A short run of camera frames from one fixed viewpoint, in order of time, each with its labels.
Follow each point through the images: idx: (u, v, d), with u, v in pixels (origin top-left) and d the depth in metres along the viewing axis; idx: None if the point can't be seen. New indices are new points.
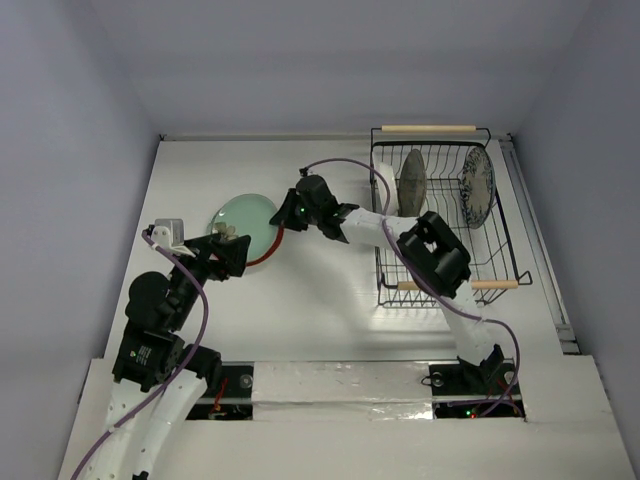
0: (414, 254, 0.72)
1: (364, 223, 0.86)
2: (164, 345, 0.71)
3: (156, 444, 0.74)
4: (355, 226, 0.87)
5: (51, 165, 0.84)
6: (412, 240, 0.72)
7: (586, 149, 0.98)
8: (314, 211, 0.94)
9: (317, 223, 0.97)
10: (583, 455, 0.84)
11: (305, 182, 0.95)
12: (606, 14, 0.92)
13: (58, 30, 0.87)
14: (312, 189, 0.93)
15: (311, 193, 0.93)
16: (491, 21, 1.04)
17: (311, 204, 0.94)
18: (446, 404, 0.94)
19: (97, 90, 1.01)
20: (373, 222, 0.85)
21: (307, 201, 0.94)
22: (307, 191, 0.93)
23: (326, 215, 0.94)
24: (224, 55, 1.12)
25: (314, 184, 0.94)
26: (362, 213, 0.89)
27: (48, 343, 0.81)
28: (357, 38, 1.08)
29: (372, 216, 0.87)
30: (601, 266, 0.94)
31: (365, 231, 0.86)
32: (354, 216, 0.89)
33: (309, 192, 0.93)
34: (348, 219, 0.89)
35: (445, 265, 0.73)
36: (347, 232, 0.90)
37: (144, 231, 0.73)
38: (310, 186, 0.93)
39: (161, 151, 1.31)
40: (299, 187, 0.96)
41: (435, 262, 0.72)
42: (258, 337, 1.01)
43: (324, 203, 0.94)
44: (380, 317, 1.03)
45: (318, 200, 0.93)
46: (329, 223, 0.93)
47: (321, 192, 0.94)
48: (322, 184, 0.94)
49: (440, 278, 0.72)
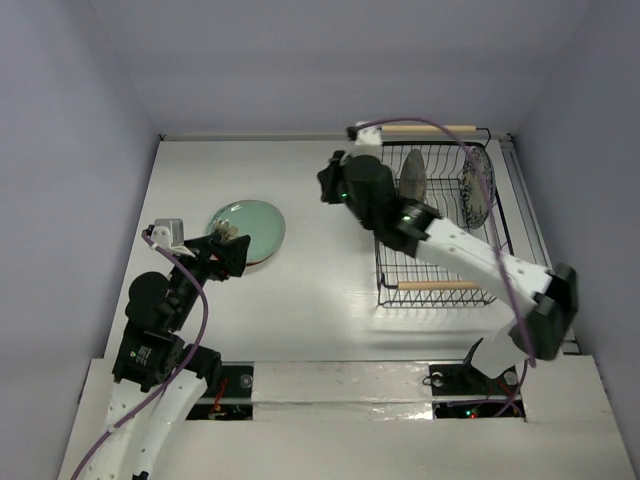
0: (547, 329, 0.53)
1: (462, 252, 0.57)
2: (164, 345, 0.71)
3: (156, 444, 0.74)
4: (442, 251, 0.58)
5: (52, 164, 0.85)
6: (549, 307, 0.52)
7: (586, 149, 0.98)
8: (371, 210, 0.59)
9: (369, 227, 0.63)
10: (585, 455, 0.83)
11: (361, 165, 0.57)
12: (606, 14, 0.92)
13: (57, 29, 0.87)
14: (377, 176, 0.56)
15: (375, 185, 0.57)
16: (490, 21, 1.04)
17: (368, 203, 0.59)
18: (446, 404, 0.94)
19: (97, 89, 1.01)
20: (482, 258, 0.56)
21: (364, 197, 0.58)
22: (368, 182, 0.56)
23: (390, 217, 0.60)
24: (224, 55, 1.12)
25: (379, 171, 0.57)
26: (453, 231, 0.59)
27: (48, 342, 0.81)
28: (357, 39, 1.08)
29: (474, 243, 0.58)
30: (600, 266, 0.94)
31: (462, 261, 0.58)
32: (444, 234, 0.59)
33: (370, 183, 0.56)
34: (430, 237, 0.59)
35: (563, 335, 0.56)
36: (423, 250, 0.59)
37: (144, 230, 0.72)
38: (372, 174, 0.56)
39: (160, 151, 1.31)
40: (349, 172, 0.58)
41: (561, 334, 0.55)
42: (258, 336, 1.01)
43: (386, 198, 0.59)
44: (380, 317, 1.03)
45: (381, 194, 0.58)
46: (396, 230, 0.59)
47: (387, 183, 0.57)
48: (386, 167, 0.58)
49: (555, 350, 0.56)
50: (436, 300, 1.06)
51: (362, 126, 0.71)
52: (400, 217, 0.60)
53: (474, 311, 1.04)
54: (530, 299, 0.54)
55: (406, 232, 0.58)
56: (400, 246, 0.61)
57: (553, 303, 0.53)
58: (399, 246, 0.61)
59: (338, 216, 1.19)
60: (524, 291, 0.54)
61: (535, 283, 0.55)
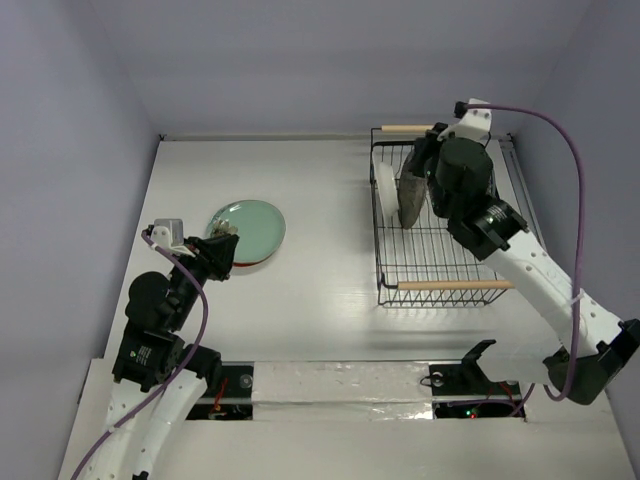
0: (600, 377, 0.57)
1: (539, 275, 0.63)
2: (164, 345, 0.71)
3: (156, 444, 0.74)
4: (521, 267, 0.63)
5: (52, 163, 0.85)
6: (609, 359, 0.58)
7: (585, 149, 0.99)
8: (455, 199, 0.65)
9: (444, 214, 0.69)
10: (585, 455, 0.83)
11: (460, 152, 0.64)
12: (606, 14, 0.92)
13: (57, 29, 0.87)
14: (474, 168, 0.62)
15: (469, 176, 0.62)
16: (490, 20, 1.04)
17: (455, 191, 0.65)
18: (446, 404, 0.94)
19: (97, 89, 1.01)
20: (558, 290, 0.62)
21: (453, 183, 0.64)
22: (462, 169, 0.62)
23: (468, 213, 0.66)
24: (224, 54, 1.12)
25: (476, 161, 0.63)
26: (535, 253, 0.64)
27: (48, 342, 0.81)
28: (357, 39, 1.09)
29: (552, 270, 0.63)
30: (600, 267, 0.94)
31: (536, 283, 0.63)
32: (524, 250, 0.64)
33: (464, 171, 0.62)
34: (512, 249, 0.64)
35: None
36: (498, 258, 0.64)
37: (144, 230, 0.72)
38: (468, 163, 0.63)
39: (160, 151, 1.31)
40: (449, 154, 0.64)
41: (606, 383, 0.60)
42: (258, 336, 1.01)
43: (475, 193, 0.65)
44: (380, 317, 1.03)
45: (471, 188, 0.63)
46: (470, 224, 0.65)
47: (482, 174, 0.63)
48: (484, 163, 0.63)
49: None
50: (436, 300, 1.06)
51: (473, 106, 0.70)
52: (480, 215, 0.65)
53: (474, 311, 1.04)
54: (593, 345, 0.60)
55: (482, 230, 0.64)
56: (469, 241, 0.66)
57: (615, 357, 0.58)
58: (467, 242, 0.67)
59: (338, 216, 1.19)
60: (590, 337, 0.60)
61: (602, 333, 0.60)
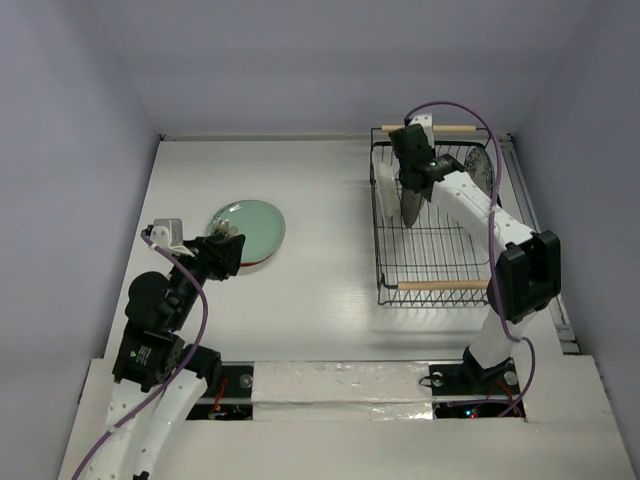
0: (514, 273, 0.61)
1: (464, 198, 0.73)
2: (164, 345, 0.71)
3: (156, 444, 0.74)
4: (452, 194, 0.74)
5: (52, 164, 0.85)
6: (518, 253, 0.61)
7: (585, 148, 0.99)
8: (404, 157, 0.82)
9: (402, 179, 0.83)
10: (584, 455, 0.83)
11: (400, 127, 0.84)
12: (606, 15, 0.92)
13: (58, 29, 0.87)
14: (407, 130, 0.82)
15: (405, 135, 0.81)
16: (490, 20, 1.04)
17: (401, 150, 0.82)
18: (446, 404, 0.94)
19: (97, 89, 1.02)
20: (477, 206, 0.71)
21: (398, 146, 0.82)
22: (400, 131, 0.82)
23: (416, 163, 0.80)
24: (224, 55, 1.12)
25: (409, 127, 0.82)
26: (465, 182, 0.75)
27: (48, 343, 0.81)
28: (357, 39, 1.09)
29: (477, 195, 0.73)
30: (600, 266, 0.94)
31: (461, 205, 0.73)
32: (457, 183, 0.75)
33: (402, 133, 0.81)
34: (446, 182, 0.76)
35: (531, 291, 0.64)
36: (437, 192, 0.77)
37: (143, 230, 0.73)
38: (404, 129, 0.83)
39: (160, 152, 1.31)
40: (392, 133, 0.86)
41: (526, 287, 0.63)
42: (258, 336, 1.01)
43: (417, 150, 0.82)
44: (380, 317, 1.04)
45: (410, 143, 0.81)
46: (417, 170, 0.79)
47: (415, 135, 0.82)
48: (417, 128, 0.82)
49: (518, 304, 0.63)
50: (436, 300, 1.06)
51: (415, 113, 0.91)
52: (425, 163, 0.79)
53: (474, 311, 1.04)
54: (503, 244, 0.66)
55: (425, 170, 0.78)
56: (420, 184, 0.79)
57: (522, 252, 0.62)
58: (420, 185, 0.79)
59: (338, 216, 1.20)
60: (501, 238, 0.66)
61: (514, 236, 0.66)
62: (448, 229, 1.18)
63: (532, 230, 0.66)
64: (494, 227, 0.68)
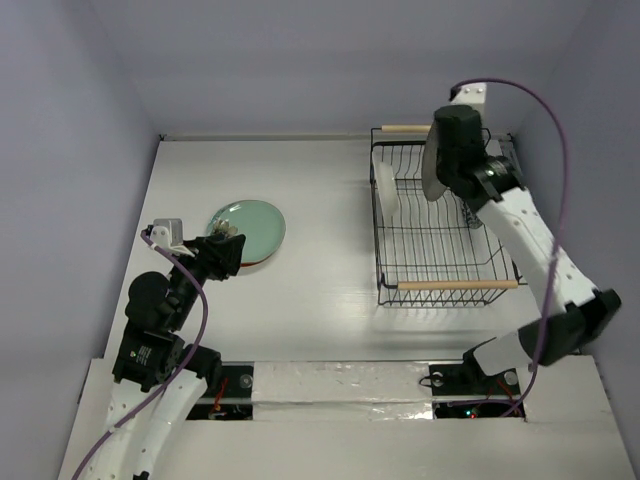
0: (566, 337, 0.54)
1: (523, 231, 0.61)
2: (164, 344, 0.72)
3: (156, 444, 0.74)
4: (509, 222, 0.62)
5: (52, 164, 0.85)
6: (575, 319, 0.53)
7: (586, 148, 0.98)
8: (453, 152, 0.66)
9: (444, 173, 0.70)
10: (585, 455, 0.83)
11: (451, 108, 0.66)
12: (606, 15, 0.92)
13: (58, 30, 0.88)
14: (462, 117, 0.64)
15: (458, 125, 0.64)
16: (490, 20, 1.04)
17: (450, 143, 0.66)
18: (446, 404, 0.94)
19: (97, 90, 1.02)
20: (538, 246, 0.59)
21: (447, 136, 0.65)
22: (453, 120, 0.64)
23: (466, 164, 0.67)
24: (224, 55, 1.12)
25: (466, 113, 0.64)
26: (525, 208, 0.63)
27: (48, 342, 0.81)
28: (357, 39, 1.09)
29: (538, 228, 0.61)
30: (600, 266, 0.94)
31: (518, 237, 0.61)
32: (517, 207, 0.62)
33: (456, 123, 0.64)
34: (504, 202, 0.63)
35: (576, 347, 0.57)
36: (488, 210, 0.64)
37: (143, 230, 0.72)
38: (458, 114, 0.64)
39: (160, 152, 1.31)
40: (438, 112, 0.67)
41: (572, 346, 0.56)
42: (258, 337, 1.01)
43: (470, 145, 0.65)
44: (380, 317, 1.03)
45: (463, 136, 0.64)
46: (467, 175, 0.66)
47: (471, 126, 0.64)
48: (474, 116, 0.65)
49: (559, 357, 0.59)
50: (436, 300, 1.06)
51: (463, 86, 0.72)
52: (478, 166, 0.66)
53: (474, 311, 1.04)
54: (562, 302, 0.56)
55: (478, 180, 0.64)
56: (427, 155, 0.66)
57: (581, 316, 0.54)
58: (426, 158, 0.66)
59: (338, 216, 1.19)
60: (561, 294, 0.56)
61: (575, 293, 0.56)
62: (448, 229, 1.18)
63: (595, 284, 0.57)
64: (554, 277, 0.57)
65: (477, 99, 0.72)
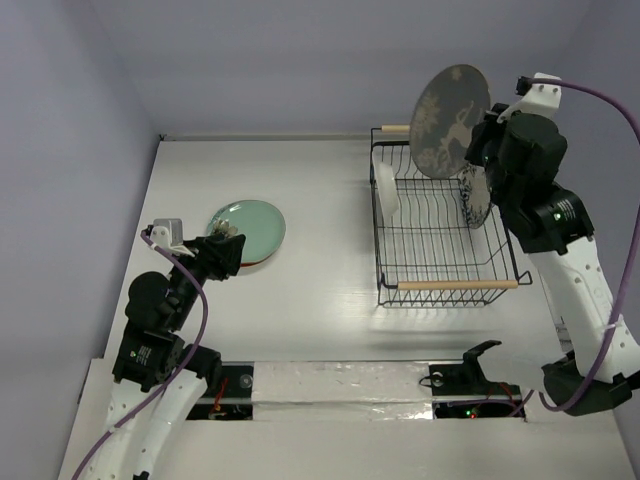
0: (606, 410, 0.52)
1: (582, 290, 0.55)
2: (164, 345, 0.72)
3: (156, 444, 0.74)
4: (569, 276, 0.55)
5: (52, 164, 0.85)
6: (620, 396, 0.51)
7: (586, 148, 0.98)
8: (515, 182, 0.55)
9: (496, 194, 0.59)
10: (585, 455, 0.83)
11: (529, 128, 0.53)
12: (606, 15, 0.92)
13: (58, 30, 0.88)
14: (545, 147, 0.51)
15: (537, 155, 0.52)
16: (490, 20, 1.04)
17: (517, 173, 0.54)
18: (446, 404, 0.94)
19: (98, 90, 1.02)
20: (596, 309, 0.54)
21: (516, 164, 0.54)
22: (531, 150, 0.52)
23: (528, 197, 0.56)
24: (224, 55, 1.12)
25: (547, 140, 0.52)
26: (590, 262, 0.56)
27: (48, 342, 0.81)
28: (357, 39, 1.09)
29: (600, 288, 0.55)
30: (600, 266, 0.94)
31: (572, 292, 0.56)
32: (580, 262, 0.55)
33: (534, 154, 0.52)
34: (566, 252, 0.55)
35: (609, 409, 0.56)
36: (544, 255, 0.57)
37: (143, 231, 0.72)
38: (538, 141, 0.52)
39: (160, 152, 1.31)
40: (512, 126, 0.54)
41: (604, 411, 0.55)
42: (258, 337, 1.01)
43: (540, 179, 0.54)
44: (380, 317, 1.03)
45: (535, 170, 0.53)
46: (529, 212, 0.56)
47: (550, 160, 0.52)
48: (558, 146, 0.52)
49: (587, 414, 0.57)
50: (436, 300, 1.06)
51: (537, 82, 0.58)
52: (543, 203, 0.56)
53: (474, 311, 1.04)
54: (609, 372, 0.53)
55: (544, 223, 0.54)
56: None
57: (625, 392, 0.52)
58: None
59: (339, 216, 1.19)
60: (610, 365, 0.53)
61: (625, 365, 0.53)
62: (448, 229, 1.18)
63: None
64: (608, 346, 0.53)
65: (552, 101, 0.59)
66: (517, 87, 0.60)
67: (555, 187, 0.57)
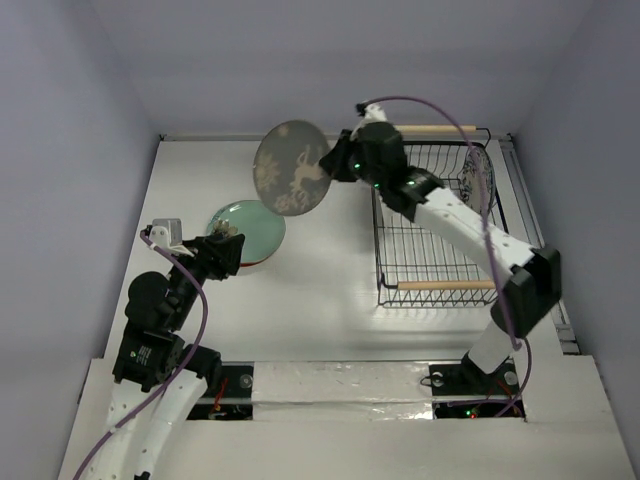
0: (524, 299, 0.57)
1: (455, 220, 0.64)
2: (164, 345, 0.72)
3: (156, 444, 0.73)
4: (440, 217, 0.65)
5: (52, 164, 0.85)
6: (523, 278, 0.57)
7: (585, 148, 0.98)
8: (379, 171, 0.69)
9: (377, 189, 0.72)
10: (584, 455, 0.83)
11: (373, 130, 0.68)
12: (606, 15, 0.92)
13: (58, 29, 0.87)
14: (385, 139, 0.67)
15: (383, 145, 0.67)
16: (490, 20, 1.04)
17: (376, 164, 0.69)
18: (446, 404, 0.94)
19: (97, 90, 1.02)
20: (472, 227, 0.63)
21: (372, 157, 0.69)
22: (377, 143, 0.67)
23: (393, 180, 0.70)
24: (224, 55, 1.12)
25: (387, 134, 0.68)
26: (450, 200, 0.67)
27: (48, 343, 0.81)
28: (357, 39, 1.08)
29: (467, 214, 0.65)
30: (600, 266, 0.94)
31: (451, 228, 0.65)
32: (441, 203, 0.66)
33: (380, 145, 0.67)
34: (430, 202, 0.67)
35: (538, 307, 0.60)
36: (421, 215, 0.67)
37: (143, 231, 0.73)
38: (380, 136, 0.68)
39: (160, 152, 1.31)
40: (362, 135, 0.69)
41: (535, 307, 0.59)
42: (258, 337, 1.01)
43: (395, 162, 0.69)
44: (380, 317, 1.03)
45: (388, 157, 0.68)
46: (396, 190, 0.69)
47: (394, 146, 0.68)
48: (396, 135, 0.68)
49: (529, 322, 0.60)
50: (436, 300, 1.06)
51: (372, 102, 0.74)
52: (404, 181, 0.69)
53: (473, 311, 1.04)
54: (507, 269, 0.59)
55: (407, 195, 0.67)
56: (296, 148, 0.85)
57: (528, 274, 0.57)
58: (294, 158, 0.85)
59: (338, 217, 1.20)
60: (504, 262, 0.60)
61: (516, 256, 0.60)
62: None
63: (529, 245, 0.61)
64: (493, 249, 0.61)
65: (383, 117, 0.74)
66: (358, 109, 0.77)
67: (411, 169, 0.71)
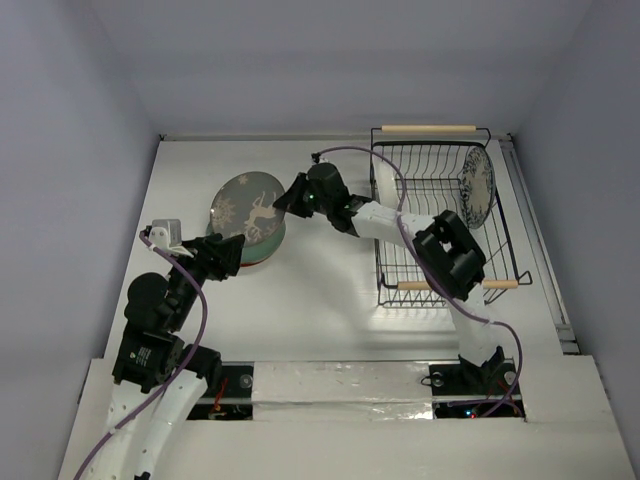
0: (431, 254, 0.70)
1: (377, 218, 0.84)
2: (164, 345, 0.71)
3: (157, 445, 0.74)
4: (368, 220, 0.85)
5: (51, 165, 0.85)
6: (426, 237, 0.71)
7: (586, 149, 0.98)
8: (325, 200, 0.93)
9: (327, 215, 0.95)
10: (584, 455, 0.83)
11: (317, 170, 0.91)
12: (606, 14, 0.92)
13: (57, 29, 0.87)
14: (325, 178, 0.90)
15: (324, 182, 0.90)
16: (491, 20, 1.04)
17: (323, 195, 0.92)
18: (446, 404, 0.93)
19: (97, 90, 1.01)
20: (388, 219, 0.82)
21: (320, 191, 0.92)
22: (319, 181, 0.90)
23: (337, 206, 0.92)
24: (223, 55, 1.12)
25: (327, 173, 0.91)
26: (374, 207, 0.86)
27: (48, 342, 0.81)
28: (357, 38, 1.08)
29: (386, 212, 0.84)
30: (600, 267, 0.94)
31: (377, 226, 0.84)
32: (368, 210, 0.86)
33: (322, 182, 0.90)
34: (360, 213, 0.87)
35: (457, 263, 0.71)
36: (358, 225, 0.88)
37: (142, 231, 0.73)
38: (322, 176, 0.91)
39: (160, 152, 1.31)
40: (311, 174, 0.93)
41: (450, 262, 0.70)
42: (258, 337, 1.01)
43: (336, 193, 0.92)
44: (380, 317, 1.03)
45: (329, 190, 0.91)
46: (340, 215, 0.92)
47: (335, 181, 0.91)
48: (335, 173, 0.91)
49: (454, 278, 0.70)
50: (436, 300, 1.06)
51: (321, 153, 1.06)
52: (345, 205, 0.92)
53: None
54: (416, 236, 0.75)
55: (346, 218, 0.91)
56: (254, 198, 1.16)
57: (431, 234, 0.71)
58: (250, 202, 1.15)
59: None
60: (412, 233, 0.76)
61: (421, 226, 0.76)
62: None
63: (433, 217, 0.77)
64: (404, 227, 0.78)
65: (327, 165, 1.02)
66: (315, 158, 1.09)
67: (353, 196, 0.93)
